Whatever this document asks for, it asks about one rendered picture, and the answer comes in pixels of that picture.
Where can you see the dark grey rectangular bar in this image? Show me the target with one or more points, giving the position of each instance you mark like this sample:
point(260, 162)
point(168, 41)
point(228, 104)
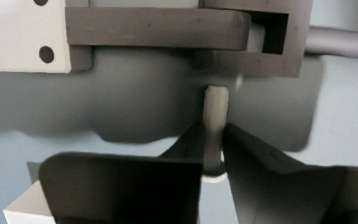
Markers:
point(158, 27)

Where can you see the grey clevis fork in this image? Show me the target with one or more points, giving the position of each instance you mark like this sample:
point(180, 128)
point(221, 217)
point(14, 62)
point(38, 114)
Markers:
point(287, 37)

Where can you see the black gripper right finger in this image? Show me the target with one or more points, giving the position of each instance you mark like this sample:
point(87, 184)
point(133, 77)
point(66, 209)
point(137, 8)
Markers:
point(268, 188)

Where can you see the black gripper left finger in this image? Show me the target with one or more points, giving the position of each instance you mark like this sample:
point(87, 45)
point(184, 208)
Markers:
point(128, 188)

